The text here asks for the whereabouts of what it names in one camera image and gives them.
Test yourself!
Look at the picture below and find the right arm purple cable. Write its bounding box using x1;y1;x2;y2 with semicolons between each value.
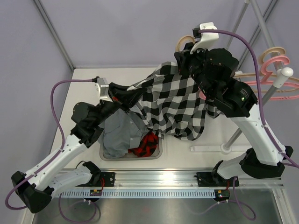
186;29;299;221

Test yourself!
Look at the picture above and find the red black plaid shirt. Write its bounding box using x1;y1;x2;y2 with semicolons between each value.
128;132;158;157

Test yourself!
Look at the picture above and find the silver clothes rack pole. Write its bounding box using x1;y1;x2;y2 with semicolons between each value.
190;0;294;154

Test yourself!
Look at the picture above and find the aluminium mounting rail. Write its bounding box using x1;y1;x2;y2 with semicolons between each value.
30;169;285;189

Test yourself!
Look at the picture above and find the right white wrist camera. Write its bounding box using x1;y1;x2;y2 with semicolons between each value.
190;22;219;54

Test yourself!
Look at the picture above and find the pink plastic hanger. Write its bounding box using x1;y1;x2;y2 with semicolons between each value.
198;55;299;101

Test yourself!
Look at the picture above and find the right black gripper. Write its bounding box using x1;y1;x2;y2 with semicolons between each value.
175;42;215;98

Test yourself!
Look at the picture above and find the black white plaid shirt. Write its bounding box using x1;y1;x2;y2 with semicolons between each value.
128;62;222;140

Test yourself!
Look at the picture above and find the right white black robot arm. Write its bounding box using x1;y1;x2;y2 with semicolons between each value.
174;49;293;186

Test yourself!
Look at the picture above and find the white slotted cable duct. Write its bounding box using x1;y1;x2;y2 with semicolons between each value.
56;188;215;198

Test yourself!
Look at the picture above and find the beige wooden hanger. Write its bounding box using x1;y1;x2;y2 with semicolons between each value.
233;46;299;93

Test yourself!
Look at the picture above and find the grey shirt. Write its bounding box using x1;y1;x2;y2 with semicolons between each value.
99;109;149;159

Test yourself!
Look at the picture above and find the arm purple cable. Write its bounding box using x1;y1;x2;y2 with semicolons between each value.
5;76;99;221
186;29;299;221

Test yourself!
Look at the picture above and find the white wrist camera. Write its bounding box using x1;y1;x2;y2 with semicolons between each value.
190;22;219;54
95;77;112;102

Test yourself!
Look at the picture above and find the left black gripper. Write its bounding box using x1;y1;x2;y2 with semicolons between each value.
93;83;147;126

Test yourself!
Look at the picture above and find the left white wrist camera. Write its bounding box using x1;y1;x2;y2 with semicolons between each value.
95;77;112;102

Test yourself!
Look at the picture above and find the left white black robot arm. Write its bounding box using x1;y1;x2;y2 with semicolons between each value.
11;77;146;214

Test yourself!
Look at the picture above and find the clear plastic bin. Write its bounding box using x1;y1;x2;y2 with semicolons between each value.
98;138;163;161

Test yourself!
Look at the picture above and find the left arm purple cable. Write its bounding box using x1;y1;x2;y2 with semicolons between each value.
5;76;99;221

